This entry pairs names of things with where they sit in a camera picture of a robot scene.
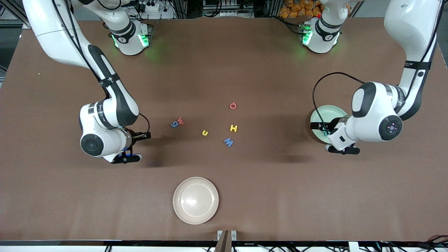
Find green plate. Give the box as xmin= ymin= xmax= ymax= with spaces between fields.
xmin=310 ymin=105 xmax=349 ymax=144

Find beige plate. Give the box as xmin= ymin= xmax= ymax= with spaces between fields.
xmin=173 ymin=177 xmax=219 ymax=225

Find orange packets pile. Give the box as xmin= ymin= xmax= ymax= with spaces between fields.
xmin=279 ymin=0 xmax=322 ymax=19

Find white power strip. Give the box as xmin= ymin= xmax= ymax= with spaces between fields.
xmin=135 ymin=0 xmax=175 ymax=20

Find black electronics rack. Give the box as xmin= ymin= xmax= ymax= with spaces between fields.
xmin=203 ymin=0 xmax=254 ymax=18

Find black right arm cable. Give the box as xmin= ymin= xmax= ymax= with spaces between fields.
xmin=52 ymin=0 xmax=152 ymax=135

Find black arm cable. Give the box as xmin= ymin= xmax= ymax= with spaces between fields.
xmin=312 ymin=72 xmax=366 ymax=124
xmin=52 ymin=0 xmax=152 ymax=135

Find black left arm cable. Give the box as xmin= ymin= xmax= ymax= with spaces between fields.
xmin=312 ymin=72 xmax=366 ymax=124

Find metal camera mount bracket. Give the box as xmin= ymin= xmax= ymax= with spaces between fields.
xmin=217 ymin=230 xmax=237 ymax=252

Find aluminium frame beam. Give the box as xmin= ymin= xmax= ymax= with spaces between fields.
xmin=0 ymin=0 xmax=34 ymax=29

